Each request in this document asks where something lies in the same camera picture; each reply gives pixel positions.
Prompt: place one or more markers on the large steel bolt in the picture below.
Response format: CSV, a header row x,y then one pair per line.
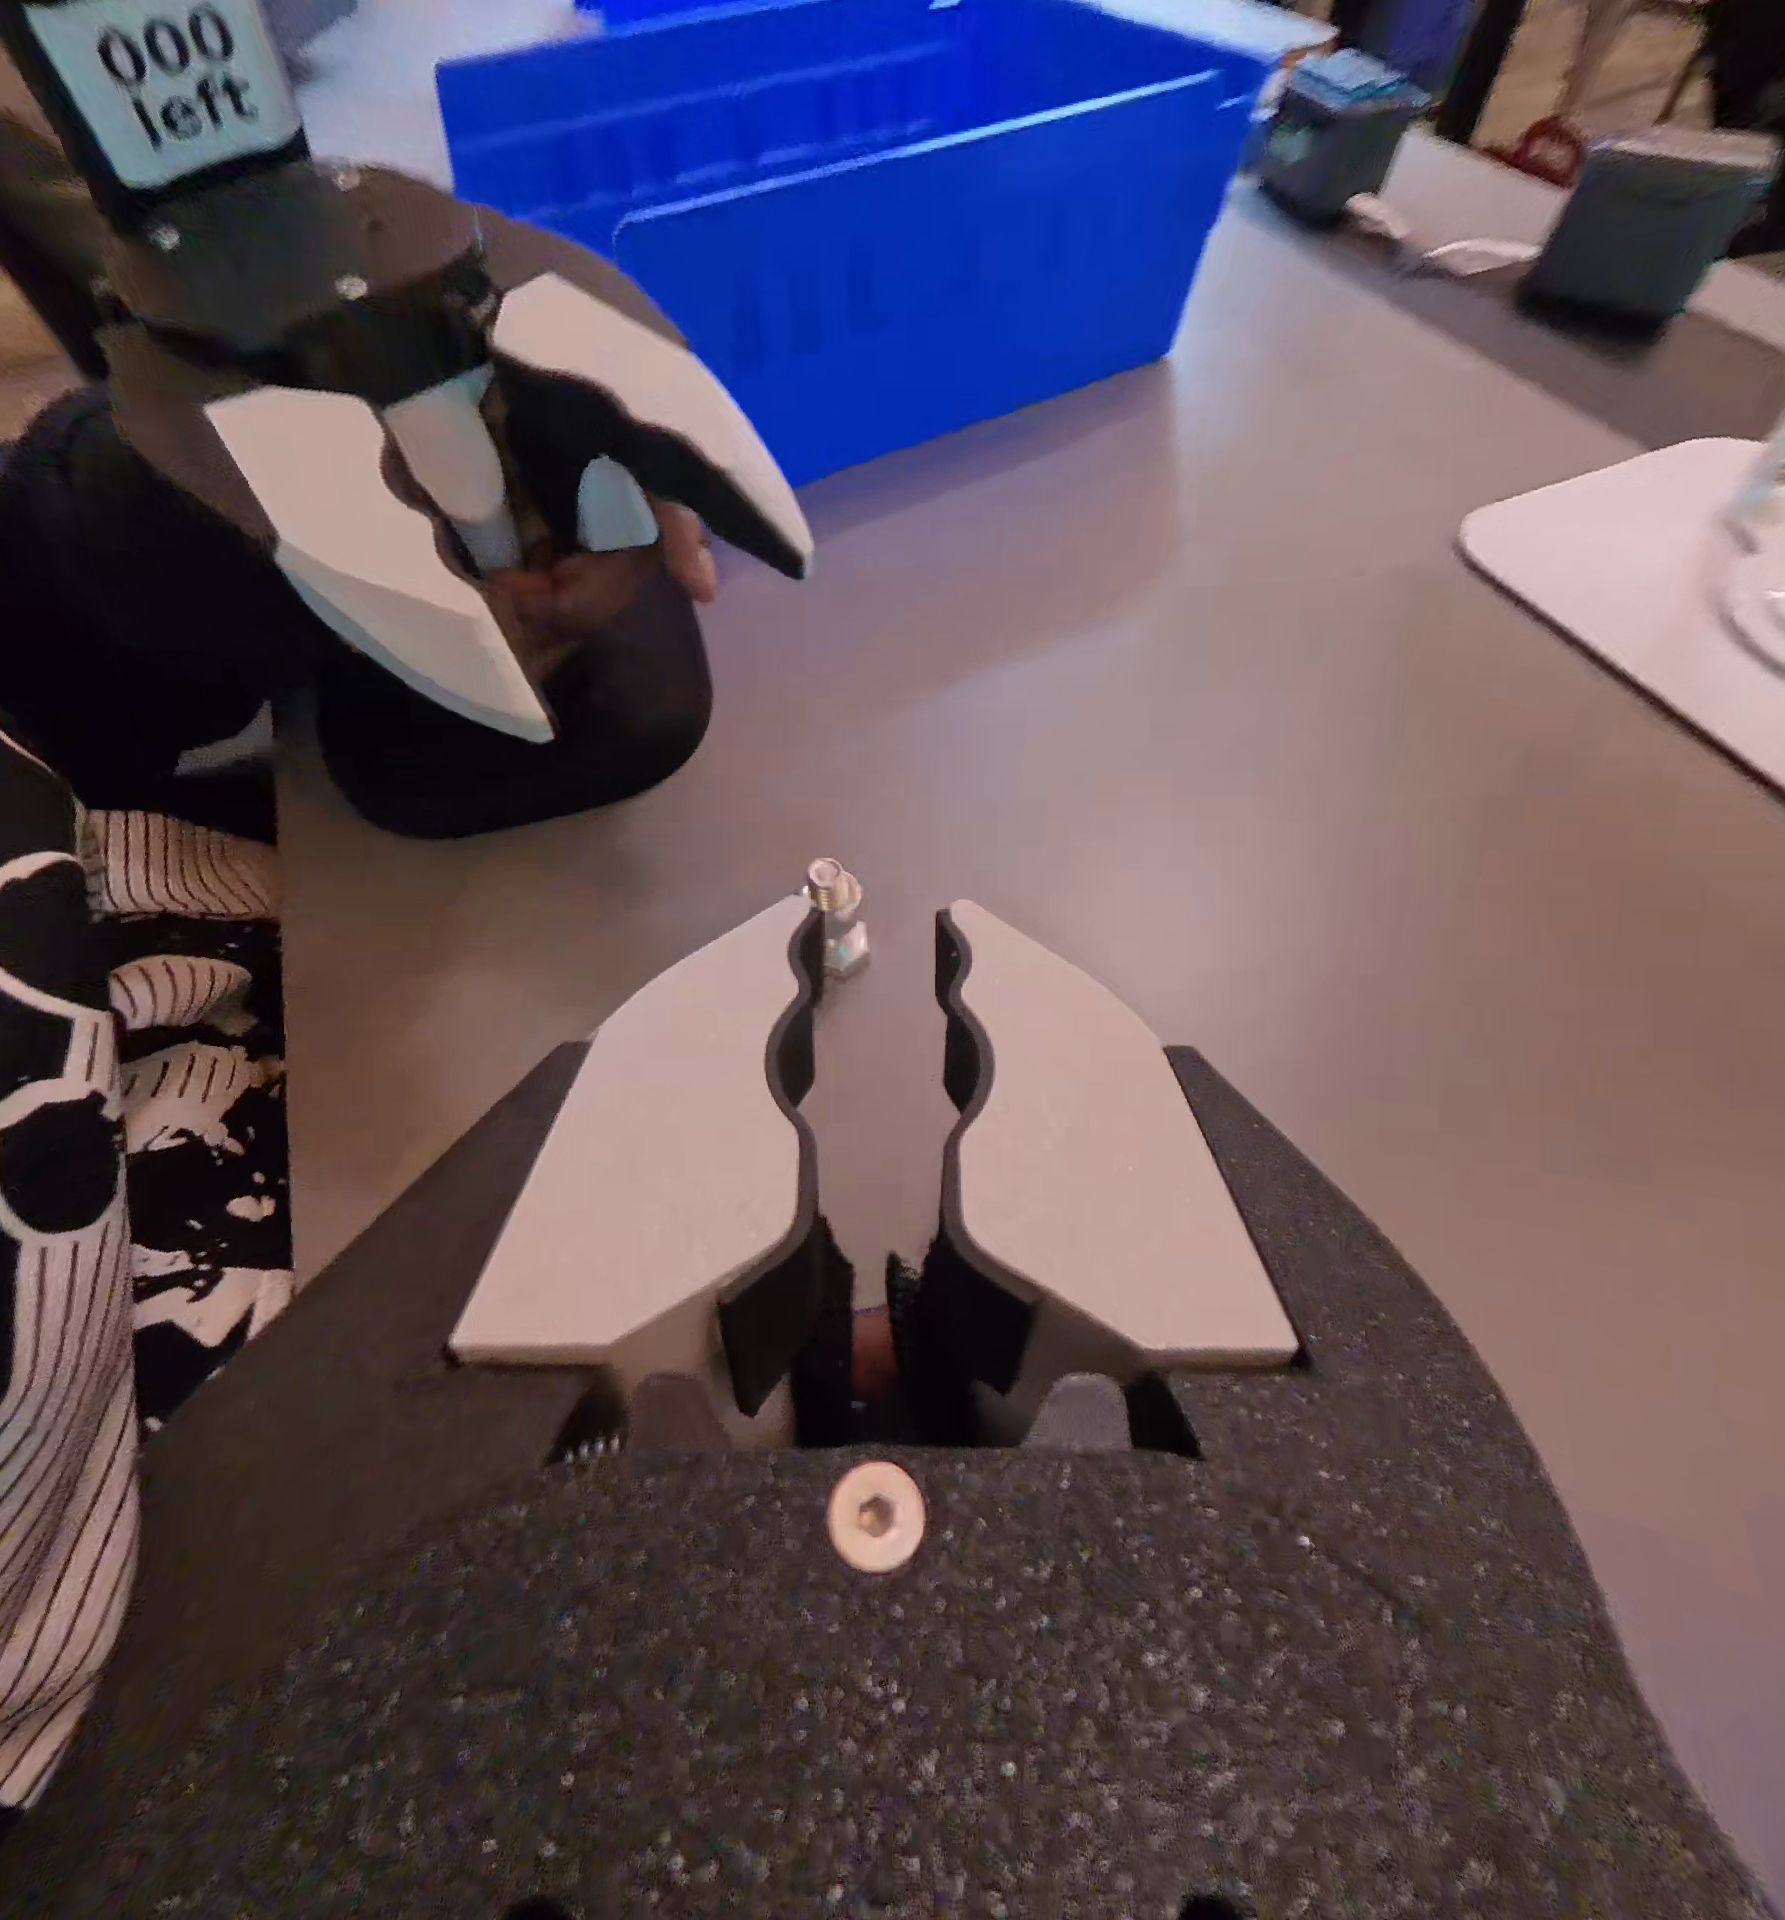
x,y
836,959

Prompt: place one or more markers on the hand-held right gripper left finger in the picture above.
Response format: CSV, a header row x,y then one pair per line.
x,y
649,1185

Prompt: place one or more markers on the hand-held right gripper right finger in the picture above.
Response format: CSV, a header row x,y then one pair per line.
x,y
1116,1198

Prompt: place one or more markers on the grey teal case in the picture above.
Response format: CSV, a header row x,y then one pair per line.
x,y
1643,227

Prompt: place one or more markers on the person's left hand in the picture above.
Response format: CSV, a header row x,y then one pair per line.
x,y
607,598

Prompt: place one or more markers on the person's right hand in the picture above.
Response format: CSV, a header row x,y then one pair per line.
x,y
881,1352

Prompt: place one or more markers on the red bag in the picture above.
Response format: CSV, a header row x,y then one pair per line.
x,y
1546,148

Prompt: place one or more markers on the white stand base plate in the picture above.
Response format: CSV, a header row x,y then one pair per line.
x,y
1618,573

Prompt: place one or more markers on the dark charger case with batteries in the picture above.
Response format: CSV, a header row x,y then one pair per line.
x,y
1344,148

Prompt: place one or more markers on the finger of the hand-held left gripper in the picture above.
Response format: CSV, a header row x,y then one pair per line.
x,y
637,351
349,526

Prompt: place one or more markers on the person's left forearm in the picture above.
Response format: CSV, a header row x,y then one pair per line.
x,y
80,598

